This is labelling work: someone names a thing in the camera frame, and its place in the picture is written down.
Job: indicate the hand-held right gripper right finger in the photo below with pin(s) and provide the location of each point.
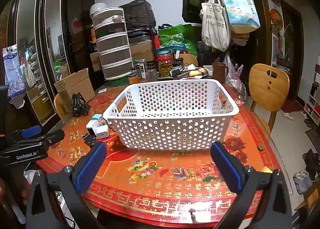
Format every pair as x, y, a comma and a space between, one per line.
227, 169

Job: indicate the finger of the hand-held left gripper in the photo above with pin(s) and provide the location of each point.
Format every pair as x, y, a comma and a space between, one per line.
31, 131
53, 136

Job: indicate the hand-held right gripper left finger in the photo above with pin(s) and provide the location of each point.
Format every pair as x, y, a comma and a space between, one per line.
91, 166

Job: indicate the yellow toy car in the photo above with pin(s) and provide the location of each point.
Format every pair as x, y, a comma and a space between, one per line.
89, 140

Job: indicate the white wall charger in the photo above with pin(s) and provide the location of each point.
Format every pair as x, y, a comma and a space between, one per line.
102, 132

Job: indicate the white cube adapter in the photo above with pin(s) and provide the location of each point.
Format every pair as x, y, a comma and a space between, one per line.
91, 127

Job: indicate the teal multi-port charger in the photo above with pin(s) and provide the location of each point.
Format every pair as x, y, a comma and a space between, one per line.
95, 118

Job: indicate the small red patterned cube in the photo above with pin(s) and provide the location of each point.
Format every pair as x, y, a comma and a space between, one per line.
100, 121

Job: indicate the white perforated plastic basket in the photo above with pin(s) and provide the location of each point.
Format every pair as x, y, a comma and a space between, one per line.
172, 129

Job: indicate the wooden chair beside cardboard box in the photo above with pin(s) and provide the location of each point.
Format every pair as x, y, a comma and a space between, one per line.
59, 106

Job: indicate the black folding phone stand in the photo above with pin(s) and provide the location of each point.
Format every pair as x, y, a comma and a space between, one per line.
78, 105

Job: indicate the coin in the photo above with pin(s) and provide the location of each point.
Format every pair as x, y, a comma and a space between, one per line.
261, 147

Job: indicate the open cardboard box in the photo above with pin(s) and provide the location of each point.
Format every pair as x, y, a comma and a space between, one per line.
72, 88

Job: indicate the red printed tablecloth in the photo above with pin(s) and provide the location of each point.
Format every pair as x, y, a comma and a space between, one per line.
160, 169

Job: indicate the pair of white shoes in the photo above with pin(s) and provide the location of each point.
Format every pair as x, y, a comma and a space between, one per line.
302, 181

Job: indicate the white slipper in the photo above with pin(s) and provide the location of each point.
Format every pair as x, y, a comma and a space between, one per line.
288, 116

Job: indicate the green plastic basket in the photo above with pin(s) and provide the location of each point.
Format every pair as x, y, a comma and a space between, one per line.
117, 82

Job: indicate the pair of dark shoes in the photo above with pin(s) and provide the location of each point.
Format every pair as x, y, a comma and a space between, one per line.
311, 159

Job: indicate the dark mirrored wardrobe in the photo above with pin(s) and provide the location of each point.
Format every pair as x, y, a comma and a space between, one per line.
40, 43

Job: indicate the clear plastic bag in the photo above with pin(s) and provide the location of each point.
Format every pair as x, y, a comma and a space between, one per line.
232, 71

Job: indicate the brown ceramic mug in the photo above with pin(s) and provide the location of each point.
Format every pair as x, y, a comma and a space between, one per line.
219, 70

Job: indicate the white cubby shelf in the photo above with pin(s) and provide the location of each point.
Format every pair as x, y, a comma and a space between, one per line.
313, 104

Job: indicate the stacked plastic drawer unit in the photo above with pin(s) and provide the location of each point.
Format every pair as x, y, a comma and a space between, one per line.
113, 43

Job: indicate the clear glass jar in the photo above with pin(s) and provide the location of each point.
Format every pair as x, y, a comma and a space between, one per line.
151, 72

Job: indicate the wooden chair behind table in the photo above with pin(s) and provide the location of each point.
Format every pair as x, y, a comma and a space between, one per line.
190, 59

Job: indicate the glass jar with red lid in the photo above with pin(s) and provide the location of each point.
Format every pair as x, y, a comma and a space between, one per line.
165, 65

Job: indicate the brown cardboard carton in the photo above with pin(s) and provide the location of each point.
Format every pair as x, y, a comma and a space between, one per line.
142, 51

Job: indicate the potted plant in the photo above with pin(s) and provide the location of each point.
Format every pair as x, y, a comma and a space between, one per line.
285, 51

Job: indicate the green shopping bag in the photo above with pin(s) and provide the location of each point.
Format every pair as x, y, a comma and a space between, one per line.
180, 36

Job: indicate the beige canvas tote bag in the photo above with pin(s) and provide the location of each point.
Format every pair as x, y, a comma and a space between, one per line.
215, 26

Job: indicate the black plastic bag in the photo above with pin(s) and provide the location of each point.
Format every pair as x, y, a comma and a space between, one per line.
137, 13

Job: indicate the blue printed tote bag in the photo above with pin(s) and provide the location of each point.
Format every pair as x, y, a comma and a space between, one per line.
240, 13

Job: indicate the round red wall ornament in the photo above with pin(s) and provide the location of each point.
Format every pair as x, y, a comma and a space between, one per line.
276, 17

